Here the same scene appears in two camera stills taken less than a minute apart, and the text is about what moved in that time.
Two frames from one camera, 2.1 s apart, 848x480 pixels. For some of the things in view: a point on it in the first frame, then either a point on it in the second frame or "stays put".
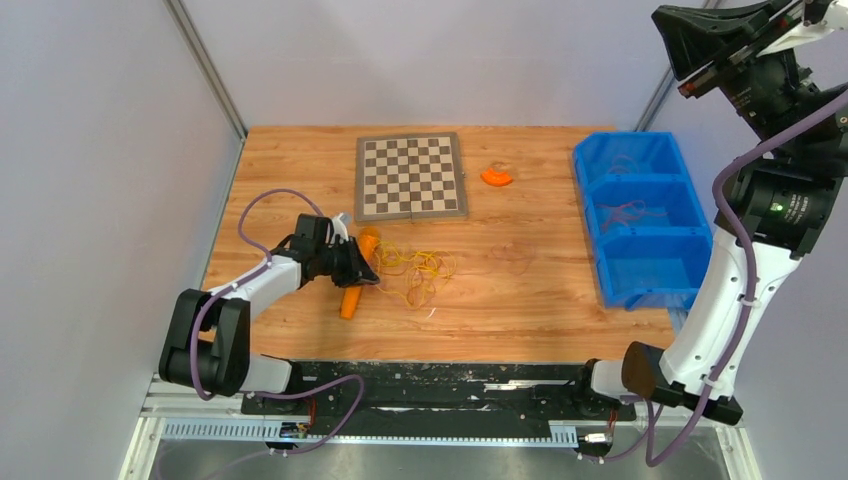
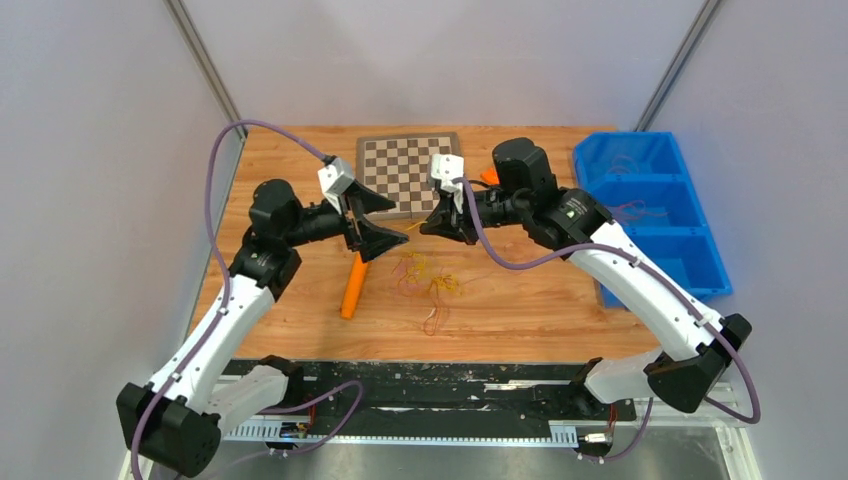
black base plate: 347,396 stays put
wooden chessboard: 409,176 stays put
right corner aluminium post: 665,84 stays put
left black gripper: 357,272 -> 370,240
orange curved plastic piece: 497,179 stays put
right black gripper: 715,38 -> 446,222
